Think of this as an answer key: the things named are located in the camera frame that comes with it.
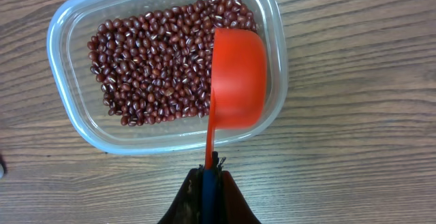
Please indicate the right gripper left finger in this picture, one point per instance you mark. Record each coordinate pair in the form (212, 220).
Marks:
(186, 206)

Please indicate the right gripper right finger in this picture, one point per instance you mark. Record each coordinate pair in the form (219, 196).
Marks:
(230, 204)

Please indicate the red scoop with blue handle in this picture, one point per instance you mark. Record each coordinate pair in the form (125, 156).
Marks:
(238, 90)

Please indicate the red adzuki beans in container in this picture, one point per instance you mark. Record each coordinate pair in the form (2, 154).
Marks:
(156, 67)

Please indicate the clear plastic container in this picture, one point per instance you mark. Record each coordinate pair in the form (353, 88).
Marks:
(76, 21)

